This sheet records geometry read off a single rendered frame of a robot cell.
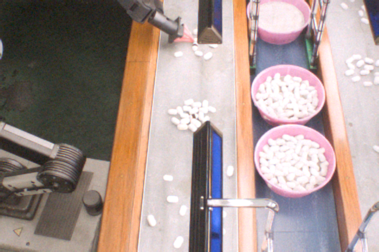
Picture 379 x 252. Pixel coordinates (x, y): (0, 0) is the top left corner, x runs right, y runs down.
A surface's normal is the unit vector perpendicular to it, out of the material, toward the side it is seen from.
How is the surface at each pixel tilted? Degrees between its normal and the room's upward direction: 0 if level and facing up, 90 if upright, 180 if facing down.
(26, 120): 0
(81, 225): 1
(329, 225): 0
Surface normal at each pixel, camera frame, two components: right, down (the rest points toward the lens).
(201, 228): -0.86, -0.32
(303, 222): -0.04, -0.59
